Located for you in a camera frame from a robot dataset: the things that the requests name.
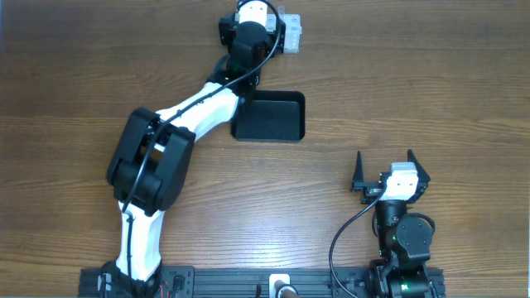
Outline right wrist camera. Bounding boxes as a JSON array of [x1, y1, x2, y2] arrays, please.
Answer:
[[380, 161, 420, 202]]

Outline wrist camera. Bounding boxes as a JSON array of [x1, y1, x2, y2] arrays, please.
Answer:
[[380, 161, 420, 202], [237, 1, 268, 25]]

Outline black cable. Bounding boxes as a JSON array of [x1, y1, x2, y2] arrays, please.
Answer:
[[328, 185, 388, 298], [121, 0, 285, 214]]

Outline white test tube rack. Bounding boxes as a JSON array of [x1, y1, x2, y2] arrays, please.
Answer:
[[266, 13, 303, 55]]

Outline mounting rail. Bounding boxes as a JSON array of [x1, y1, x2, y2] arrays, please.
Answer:
[[78, 266, 446, 298]]

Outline black tray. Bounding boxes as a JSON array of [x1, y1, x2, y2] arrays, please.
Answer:
[[230, 89, 306, 144]]

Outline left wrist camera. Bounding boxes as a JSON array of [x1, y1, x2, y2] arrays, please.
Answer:
[[237, 1, 268, 25]]

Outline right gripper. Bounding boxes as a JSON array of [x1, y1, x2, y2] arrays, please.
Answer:
[[350, 148, 431, 205]]

